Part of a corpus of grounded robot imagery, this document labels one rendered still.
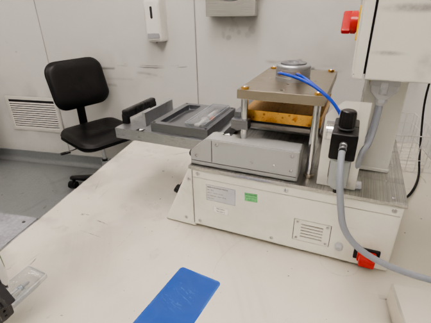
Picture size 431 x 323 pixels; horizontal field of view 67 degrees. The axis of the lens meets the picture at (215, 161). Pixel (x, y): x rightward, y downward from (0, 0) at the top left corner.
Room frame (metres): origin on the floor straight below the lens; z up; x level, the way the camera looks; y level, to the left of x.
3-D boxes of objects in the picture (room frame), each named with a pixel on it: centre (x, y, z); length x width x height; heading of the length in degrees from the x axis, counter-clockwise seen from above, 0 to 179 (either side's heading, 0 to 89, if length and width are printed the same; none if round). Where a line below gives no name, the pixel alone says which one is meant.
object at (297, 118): (0.76, -0.18, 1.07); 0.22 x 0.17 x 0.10; 156
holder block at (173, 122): (0.87, 0.05, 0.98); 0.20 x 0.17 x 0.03; 156
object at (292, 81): (0.73, -0.20, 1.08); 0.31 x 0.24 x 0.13; 156
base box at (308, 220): (0.75, -0.17, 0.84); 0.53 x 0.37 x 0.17; 66
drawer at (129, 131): (0.89, 0.10, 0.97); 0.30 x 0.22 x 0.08; 66
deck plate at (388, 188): (0.75, -0.22, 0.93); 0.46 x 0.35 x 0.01; 66
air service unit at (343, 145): (0.51, -0.21, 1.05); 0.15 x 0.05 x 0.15; 156
